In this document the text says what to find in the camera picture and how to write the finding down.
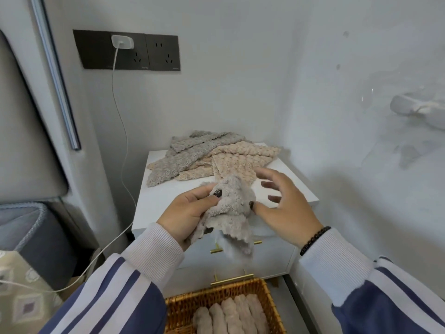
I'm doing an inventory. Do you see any person's left hand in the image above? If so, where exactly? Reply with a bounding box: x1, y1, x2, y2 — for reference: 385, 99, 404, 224
156, 182, 223, 251

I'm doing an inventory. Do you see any person's right hand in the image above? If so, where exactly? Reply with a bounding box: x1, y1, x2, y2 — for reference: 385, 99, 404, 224
248, 167, 324, 249

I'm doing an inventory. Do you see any single grey towel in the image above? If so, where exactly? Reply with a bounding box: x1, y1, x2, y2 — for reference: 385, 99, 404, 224
189, 173, 258, 265

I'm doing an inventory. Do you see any pile of beige grey towels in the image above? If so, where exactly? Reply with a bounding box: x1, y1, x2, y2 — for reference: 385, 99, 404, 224
146, 130, 282, 188

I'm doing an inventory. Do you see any orange wicker basket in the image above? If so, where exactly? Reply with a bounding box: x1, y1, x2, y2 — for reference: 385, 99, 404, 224
164, 278, 287, 334

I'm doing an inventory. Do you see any single beige towel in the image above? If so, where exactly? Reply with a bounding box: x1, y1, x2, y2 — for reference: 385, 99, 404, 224
208, 303, 229, 334
246, 294, 270, 334
192, 306, 213, 334
233, 295, 259, 334
221, 298, 246, 334

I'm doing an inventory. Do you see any person's right forearm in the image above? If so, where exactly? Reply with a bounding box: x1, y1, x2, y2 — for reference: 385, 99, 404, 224
299, 227, 445, 334

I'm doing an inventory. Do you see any person's left forearm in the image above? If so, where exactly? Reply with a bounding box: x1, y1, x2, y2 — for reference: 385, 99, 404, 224
38, 223, 185, 334

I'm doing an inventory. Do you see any white nightstand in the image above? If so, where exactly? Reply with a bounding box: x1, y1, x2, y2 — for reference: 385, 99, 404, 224
131, 142, 320, 300

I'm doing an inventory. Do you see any grey padded headboard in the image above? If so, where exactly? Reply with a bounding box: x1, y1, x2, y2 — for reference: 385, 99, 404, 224
0, 31, 69, 206

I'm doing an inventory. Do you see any patterned beige bedspread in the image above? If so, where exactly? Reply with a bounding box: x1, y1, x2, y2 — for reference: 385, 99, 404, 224
0, 250, 63, 334

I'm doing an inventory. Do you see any white charger plug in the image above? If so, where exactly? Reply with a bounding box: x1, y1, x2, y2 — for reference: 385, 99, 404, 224
111, 34, 135, 51

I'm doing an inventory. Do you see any silver headboard trim strip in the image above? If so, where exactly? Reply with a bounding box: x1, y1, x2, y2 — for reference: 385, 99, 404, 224
28, 0, 82, 151

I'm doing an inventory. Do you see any black bead bracelet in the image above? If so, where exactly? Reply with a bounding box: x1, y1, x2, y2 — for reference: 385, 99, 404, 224
299, 225, 332, 257

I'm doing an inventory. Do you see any long gold drawer handle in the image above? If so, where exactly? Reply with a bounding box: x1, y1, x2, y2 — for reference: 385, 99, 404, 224
210, 239, 263, 254

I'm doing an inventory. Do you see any short gold drawer handle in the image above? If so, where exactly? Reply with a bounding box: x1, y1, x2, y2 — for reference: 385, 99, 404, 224
210, 269, 255, 286

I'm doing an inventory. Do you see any white charging cable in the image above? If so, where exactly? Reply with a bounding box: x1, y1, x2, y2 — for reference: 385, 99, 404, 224
0, 48, 138, 295

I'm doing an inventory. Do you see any narrow black wall socket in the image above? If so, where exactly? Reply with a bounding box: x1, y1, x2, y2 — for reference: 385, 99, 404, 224
145, 33, 181, 72

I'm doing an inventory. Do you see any wide black wall socket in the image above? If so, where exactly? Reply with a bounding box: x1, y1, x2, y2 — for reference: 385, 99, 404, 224
72, 29, 151, 71

